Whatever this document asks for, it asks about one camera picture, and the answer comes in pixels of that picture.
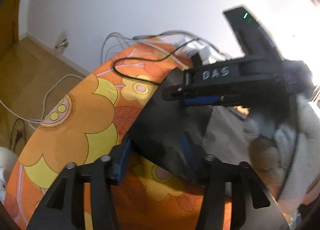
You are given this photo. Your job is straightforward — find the black pants with pink print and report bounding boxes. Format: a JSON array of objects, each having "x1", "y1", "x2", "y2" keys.
[{"x1": 125, "y1": 68, "x2": 249, "y2": 185}]

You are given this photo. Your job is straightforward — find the right hand in grey glove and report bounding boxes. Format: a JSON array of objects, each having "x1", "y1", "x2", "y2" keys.
[{"x1": 244, "y1": 94, "x2": 319, "y2": 214}]

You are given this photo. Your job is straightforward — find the white and black charger block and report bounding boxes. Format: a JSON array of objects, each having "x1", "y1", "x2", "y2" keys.
[{"x1": 177, "y1": 38, "x2": 225, "y2": 65}]

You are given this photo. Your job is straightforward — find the orange floral bed sheet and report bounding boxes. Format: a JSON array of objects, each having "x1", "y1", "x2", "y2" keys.
[{"x1": 4, "y1": 43, "x2": 203, "y2": 229}]

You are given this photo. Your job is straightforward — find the metal door stopper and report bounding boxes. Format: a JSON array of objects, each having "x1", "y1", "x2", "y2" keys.
[{"x1": 55, "y1": 38, "x2": 69, "y2": 49}]

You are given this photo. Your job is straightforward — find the black cable on bed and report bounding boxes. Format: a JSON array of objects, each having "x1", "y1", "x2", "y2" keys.
[{"x1": 112, "y1": 38, "x2": 201, "y2": 86}]

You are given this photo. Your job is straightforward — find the white cable on floor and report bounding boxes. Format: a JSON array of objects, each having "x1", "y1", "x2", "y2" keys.
[{"x1": 0, "y1": 74, "x2": 85, "y2": 130}]

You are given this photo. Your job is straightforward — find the black cable on floor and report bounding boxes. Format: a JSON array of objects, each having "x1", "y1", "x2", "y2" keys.
[{"x1": 8, "y1": 117, "x2": 28, "y2": 155}]

